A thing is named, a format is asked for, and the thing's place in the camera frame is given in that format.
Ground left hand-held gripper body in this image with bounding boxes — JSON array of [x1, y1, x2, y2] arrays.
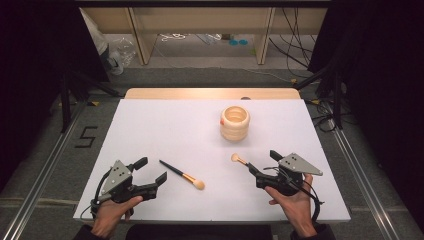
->
[[99, 159, 158, 205]]

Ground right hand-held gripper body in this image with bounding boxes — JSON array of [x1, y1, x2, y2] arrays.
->
[[255, 152, 324, 197]]

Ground small black makeup brush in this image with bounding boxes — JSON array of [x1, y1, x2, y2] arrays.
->
[[230, 152, 250, 167]]

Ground large black makeup brush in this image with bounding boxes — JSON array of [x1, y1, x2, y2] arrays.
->
[[158, 159, 206, 191]]

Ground ribbed wooden brush holder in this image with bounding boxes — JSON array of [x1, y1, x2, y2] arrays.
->
[[219, 105, 251, 142]]

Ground person's left hand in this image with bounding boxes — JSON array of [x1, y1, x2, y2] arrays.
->
[[91, 195, 145, 240]]

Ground person's right hand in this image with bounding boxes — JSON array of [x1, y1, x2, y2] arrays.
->
[[264, 172, 318, 239]]

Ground white foam board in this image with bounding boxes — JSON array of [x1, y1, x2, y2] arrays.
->
[[72, 98, 352, 224]]

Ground person's dark lap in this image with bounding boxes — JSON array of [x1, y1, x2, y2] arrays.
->
[[125, 223, 275, 240]]

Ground black metal stand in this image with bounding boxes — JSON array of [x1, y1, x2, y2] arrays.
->
[[59, 65, 123, 134], [292, 61, 345, 131]]

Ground light wooden table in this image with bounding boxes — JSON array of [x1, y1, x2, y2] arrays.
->
[[124, 87, 302, 101]]

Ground clear plastic bag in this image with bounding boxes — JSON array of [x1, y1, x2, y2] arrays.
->
[[105, 36, 138, 76]]

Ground black curtain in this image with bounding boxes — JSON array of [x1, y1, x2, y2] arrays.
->
[[0, 0, 111, 194], [308, 0, 424, 231]]

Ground white plastic bag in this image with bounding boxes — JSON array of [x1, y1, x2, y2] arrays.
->
[[79, 9, 110, 57]]

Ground beige wooden desk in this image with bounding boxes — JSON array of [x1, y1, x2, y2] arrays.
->
[[79, 6, 330, 66]]

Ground right hand-held gripper cable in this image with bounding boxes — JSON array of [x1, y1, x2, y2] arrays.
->
[[263, 165, 325, 225]]

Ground black floor cable tangle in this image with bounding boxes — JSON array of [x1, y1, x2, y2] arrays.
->
[[305, 99, 355, 133]]

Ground aluminium floor rail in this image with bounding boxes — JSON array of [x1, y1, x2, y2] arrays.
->
[[329, 126, 403, 240], [0, 99, 88, 240]]

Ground hanging black cables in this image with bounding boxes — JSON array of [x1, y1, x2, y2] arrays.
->
[[268, 7, 318, 79]]

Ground white cord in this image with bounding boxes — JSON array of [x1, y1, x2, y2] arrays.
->
[[159, 32, 187, 43]]

